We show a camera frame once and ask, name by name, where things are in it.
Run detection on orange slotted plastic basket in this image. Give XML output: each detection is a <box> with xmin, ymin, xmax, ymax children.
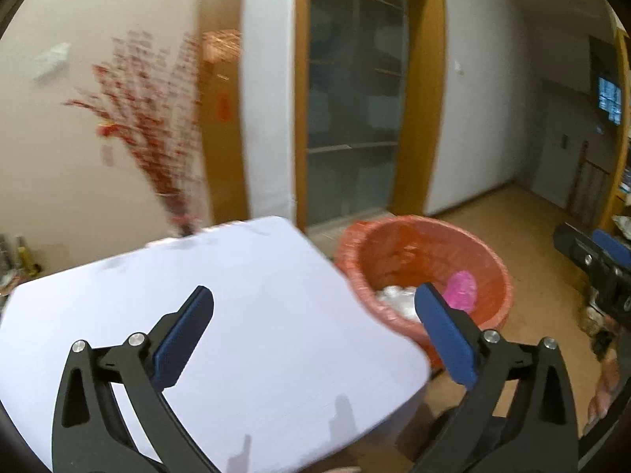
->
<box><xmin>336</xmin><ymin>217</ymin><xmax>513</xmax><ymax>368</ymax></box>

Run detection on red berry branches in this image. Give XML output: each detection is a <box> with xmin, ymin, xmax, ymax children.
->
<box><xmin>64</xmin><ymin>32</ymin><xmax>205</xmax><ymax>222</ymax></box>

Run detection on wooden doorway trim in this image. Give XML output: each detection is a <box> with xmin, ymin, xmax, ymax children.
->
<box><xmin>197</xmin><ymin>0</ymin><xmax>248</xmax><ymax>227</ymax></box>

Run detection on dark wall screen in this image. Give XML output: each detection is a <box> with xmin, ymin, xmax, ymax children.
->
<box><xmin>596</xmin><ymin>75</ymin><xmax>623</xmax><ymax>127</ymax></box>

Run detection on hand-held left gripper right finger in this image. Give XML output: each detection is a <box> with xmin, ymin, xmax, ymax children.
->
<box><xmin>409</xmin><ymin>283</ymin><xmax>580</xmax><ymax>473</ymax></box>

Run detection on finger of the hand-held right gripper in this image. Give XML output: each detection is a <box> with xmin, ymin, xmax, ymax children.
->
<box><xmin>592</xmin><ymin>229</ymin><xmax>631</xmax><ymax>279</ymax></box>
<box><xmin>552</xmin><ymin>223</ymin><xmax>614</xmax><ymax>277</ymax></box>

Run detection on pink plastic bag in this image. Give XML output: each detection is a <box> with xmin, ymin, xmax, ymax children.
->
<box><xmin>444</xmin><ymin>270</ymin><xmax>478</xmax><ymax>314</ymax></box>

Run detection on person's right hand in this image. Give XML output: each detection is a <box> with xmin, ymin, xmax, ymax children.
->
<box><xmin>586</xmin><ymin>355</ymin><xmax>625</xmax><ymax>427</ymax></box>

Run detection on orange waste bin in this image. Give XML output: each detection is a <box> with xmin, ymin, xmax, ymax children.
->
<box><xmin>335</xmin><ymin>215</ymin><xmax>513</xmax><ymax>368</ymax></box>

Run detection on glass vase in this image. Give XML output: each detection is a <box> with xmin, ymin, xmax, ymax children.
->
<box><xmin>165</xmin><ymin>192</ymin><xmax>201</xmax><ymax>235</ymax></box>

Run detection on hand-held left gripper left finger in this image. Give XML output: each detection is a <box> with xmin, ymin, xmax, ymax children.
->
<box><xmin>50</xmin><ymin>286</ymin><xmax>220</xmax><ymax>473</ymax></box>

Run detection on frosted glass door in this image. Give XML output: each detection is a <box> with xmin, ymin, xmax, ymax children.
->
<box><xmin>308</xmin><ymin>0</ymin><xmax>410</xmax><ymax>230</ymax></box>

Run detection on clear plastic wrap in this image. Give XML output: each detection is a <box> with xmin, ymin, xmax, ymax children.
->
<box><xmin>375</xmin><ymin>283</ymin><xmax>429</xmax><ymax>324</ymax></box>

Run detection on yellow tool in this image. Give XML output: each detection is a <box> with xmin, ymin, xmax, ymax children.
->
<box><xmin>16</xmin><ymin>235</ymin><xmax>36</xmax><ymax>277</ymax></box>

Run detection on small red lantern ornament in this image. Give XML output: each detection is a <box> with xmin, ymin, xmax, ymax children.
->
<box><xmin>95</xmin><ymin>125</ymin><xmax>117</xmax><ymax>166</ymax></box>

